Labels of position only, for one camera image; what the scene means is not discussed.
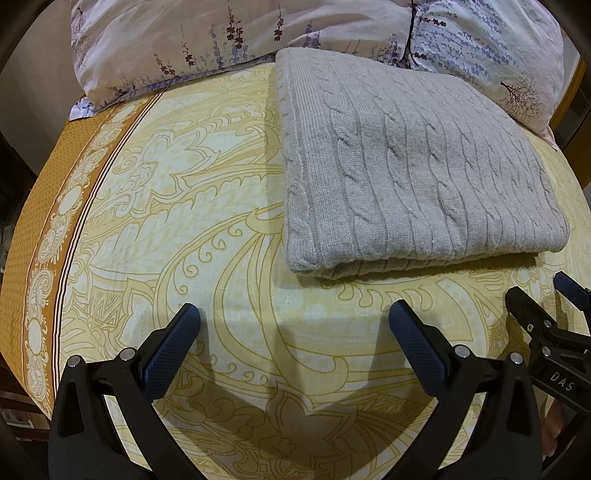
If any yellow patterned bedsheet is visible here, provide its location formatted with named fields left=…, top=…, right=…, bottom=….
left=0, top=60, right=591, bottom=480

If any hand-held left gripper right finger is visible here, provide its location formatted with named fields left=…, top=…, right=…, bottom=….
left=389, top=300, right=546, bottom=480

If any person's right hand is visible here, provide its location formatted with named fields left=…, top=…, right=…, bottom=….
left=544, top=402, right=568, bottom=460

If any wooden bed frame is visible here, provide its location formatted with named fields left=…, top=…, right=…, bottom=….
left=551, top=51, right=591, bottom=190

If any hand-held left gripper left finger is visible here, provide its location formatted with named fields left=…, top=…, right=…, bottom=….
left=48, top=303, right=202, bottom=480

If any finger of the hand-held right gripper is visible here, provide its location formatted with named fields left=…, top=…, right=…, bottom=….
left=505, top=285, right=562, bottom=343
left=553, top=271, right=591, bottom=302

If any beige cable-knit sweater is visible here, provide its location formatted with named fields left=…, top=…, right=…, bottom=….
left=276, top=46, right=570, bottom=280

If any pillow with blue lavender print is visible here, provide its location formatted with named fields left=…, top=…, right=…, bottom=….
left=406, top=0, right=567, bottom=139

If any white pillow with lavender sprigs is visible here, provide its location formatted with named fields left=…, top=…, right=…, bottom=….
left=69, top=0, right=415, bottom=121

